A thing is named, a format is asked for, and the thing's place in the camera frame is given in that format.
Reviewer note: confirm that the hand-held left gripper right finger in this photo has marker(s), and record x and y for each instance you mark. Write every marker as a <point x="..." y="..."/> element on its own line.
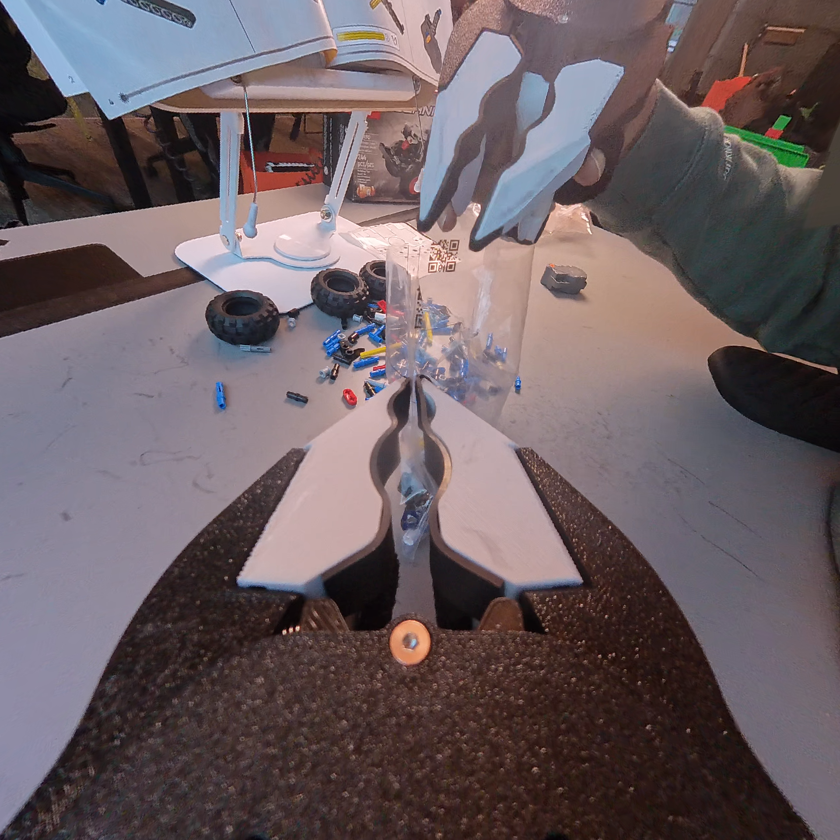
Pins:
<point x="505" y="519"/>

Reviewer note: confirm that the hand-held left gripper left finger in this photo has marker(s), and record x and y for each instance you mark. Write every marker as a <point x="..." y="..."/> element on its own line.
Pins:
<point x="328" y="512"/>

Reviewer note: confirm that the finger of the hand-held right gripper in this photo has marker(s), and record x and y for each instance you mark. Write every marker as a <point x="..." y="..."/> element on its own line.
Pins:
<point x="558" y="138"/>
<point x="466" y="112"/>

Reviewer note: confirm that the pile of small toy parts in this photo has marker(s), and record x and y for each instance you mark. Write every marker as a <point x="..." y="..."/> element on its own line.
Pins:
<point x="355" y="348"/>

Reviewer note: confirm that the clear plastic bag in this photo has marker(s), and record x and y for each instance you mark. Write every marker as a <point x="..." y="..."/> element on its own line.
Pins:
<point x="460" y="302"/>

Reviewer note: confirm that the person's right forearm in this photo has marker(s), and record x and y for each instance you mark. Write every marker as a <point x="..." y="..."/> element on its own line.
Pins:
<point x="735" y="236"/>

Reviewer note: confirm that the grey desk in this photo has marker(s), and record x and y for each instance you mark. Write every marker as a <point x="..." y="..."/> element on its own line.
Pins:
<point x="131" y="499"/>

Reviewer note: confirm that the person's right hand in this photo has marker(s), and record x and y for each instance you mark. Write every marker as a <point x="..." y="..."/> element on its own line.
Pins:
<point x="589" y="171"/>

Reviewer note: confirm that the black toy set box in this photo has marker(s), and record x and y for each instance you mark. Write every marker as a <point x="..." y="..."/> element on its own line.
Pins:
<point x="400" y="151"/>

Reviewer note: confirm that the crumpled empty plastic bag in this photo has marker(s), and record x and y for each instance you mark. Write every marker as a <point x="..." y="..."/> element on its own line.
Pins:
<point x="567" y="221"/>

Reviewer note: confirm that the red plastic bin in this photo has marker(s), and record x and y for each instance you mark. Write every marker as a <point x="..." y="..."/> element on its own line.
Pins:
<point x="729" y="92"/>

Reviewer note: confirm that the small black toy part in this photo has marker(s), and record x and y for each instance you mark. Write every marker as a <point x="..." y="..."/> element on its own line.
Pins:
<point x="565" y="278"/>

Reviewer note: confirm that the blue toy pin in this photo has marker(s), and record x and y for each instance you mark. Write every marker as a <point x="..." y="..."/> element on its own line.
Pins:
<point x="221" y="394"/>

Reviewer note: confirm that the white sticker sheet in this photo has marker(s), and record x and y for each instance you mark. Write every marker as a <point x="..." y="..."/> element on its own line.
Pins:
<point x="361" y="234"/>

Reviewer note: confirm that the green plastic bin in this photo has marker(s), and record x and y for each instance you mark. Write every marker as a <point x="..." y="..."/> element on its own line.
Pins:
<point x="775" y="142"/>

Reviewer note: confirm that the grey toy pin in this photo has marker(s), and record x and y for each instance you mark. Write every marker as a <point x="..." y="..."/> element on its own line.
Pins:
<point x="256" y="349"/>

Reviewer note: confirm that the black toy tire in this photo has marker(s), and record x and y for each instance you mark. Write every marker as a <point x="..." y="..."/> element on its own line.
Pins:
<point x="374" y="278"/>
<point x="217" y="319"/>
<point x="319" y="295"/>

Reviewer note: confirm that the orange crate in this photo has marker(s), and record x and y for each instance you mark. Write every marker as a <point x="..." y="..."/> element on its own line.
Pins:
<point x="282" y="164"/>

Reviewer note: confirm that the white booklet stand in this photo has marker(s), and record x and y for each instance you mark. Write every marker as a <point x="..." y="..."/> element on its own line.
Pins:
<point x="236" y="269"/>

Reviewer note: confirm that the black chair armrest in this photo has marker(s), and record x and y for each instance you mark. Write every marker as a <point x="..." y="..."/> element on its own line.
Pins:
<point x="781" y="394"/>

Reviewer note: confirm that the building instruction booklet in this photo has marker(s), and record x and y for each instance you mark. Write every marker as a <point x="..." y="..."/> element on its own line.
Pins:
<point x="158" y="46"/>

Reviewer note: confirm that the black office chair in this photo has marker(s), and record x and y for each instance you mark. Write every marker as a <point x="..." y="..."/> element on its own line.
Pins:
<point x="26" y="145"/>

